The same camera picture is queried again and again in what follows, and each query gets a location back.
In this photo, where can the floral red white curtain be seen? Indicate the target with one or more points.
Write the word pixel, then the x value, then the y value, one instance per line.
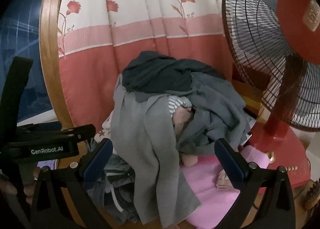
pixel 150 44

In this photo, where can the wooden window frame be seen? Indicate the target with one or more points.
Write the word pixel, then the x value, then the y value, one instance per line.
pixel 50 44

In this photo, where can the brown folded cloth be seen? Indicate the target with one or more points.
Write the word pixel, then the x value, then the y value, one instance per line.
pixel 223 180

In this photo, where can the dark teal garment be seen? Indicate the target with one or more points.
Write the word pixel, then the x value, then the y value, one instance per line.
pixel 160 74

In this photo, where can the red standing fan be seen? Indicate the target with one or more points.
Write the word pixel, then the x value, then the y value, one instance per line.
pixel 297 31

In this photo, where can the person's left hand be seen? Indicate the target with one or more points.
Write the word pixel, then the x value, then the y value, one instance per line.
pixel 8 187

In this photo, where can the pink foam mat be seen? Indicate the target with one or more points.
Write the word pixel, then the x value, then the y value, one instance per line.
pixel 212 201

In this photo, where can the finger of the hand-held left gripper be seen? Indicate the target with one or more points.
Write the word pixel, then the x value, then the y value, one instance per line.
pixel 85 130

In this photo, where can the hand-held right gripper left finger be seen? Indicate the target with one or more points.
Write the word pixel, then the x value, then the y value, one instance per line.
pixel 98 161

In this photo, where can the dark glass window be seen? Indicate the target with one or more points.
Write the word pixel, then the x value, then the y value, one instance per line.
pixel 25 44

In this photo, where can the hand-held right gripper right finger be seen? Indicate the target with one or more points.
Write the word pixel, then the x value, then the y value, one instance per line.
pixel 228 161

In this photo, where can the beige pink garment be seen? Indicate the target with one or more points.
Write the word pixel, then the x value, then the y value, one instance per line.
pixel 182 119

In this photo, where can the light grey garment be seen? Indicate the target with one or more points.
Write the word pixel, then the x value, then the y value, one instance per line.
pixel 140 144

